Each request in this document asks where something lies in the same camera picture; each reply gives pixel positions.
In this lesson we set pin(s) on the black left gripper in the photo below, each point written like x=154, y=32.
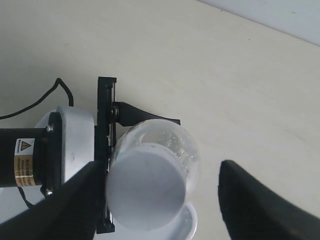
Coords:
x=127, y=116

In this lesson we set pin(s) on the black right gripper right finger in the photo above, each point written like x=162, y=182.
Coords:
x=252, y=211

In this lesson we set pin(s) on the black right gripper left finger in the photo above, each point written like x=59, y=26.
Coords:
x=71, y=213

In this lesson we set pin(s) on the clear plastic drink bottle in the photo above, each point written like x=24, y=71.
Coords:
x=171, y=140

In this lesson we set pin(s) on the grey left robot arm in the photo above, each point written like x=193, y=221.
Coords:
x=69, y=155

